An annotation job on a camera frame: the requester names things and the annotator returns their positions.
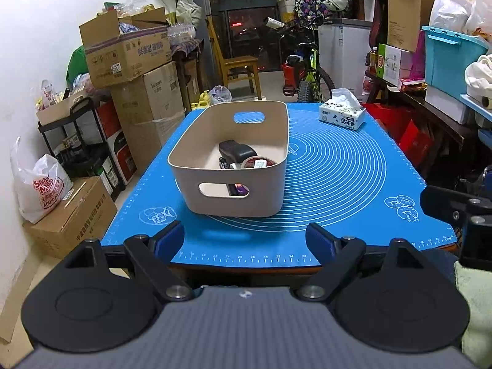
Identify beige plastic storage bin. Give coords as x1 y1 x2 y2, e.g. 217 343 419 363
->
168 101 289 217

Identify black case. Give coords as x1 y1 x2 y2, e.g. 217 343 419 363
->
219 139 257 163

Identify brown cardboard box on floor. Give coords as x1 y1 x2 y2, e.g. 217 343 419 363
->
23 177 117 258

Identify blue silicone baking mat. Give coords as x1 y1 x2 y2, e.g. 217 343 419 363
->
103 103 456 268

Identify red white appliance box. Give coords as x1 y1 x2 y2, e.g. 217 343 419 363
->
97 99 137 185

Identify white red plastic bag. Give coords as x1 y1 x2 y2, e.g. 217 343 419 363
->
10 137 73 224

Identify black metal shelf rack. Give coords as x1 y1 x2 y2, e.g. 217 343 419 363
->
38 97 125 201

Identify white tissue pack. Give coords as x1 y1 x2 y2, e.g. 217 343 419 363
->
319 88 366 131

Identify large stacked cardboard box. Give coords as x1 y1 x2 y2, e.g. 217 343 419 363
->
110 61 184 175

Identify yellow plastic jug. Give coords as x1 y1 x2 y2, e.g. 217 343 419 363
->
191 90 211 111

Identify teal plastic storage crate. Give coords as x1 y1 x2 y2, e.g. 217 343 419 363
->
421 26 490 99

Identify green black bicycle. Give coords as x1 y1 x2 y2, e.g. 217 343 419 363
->
264 15 335 103

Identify green white product box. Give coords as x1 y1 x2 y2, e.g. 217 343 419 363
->
376 43 413 86

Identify wooden chair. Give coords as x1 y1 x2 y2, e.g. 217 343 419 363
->
205 15 263 100

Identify open printed cardboard box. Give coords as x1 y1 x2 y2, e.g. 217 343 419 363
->
79 8 172 88

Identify white freezer cabinet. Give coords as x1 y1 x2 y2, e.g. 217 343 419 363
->
318 18 372 102

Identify tall brown cardboard box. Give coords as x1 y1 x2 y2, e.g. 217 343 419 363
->
387 0 434 53

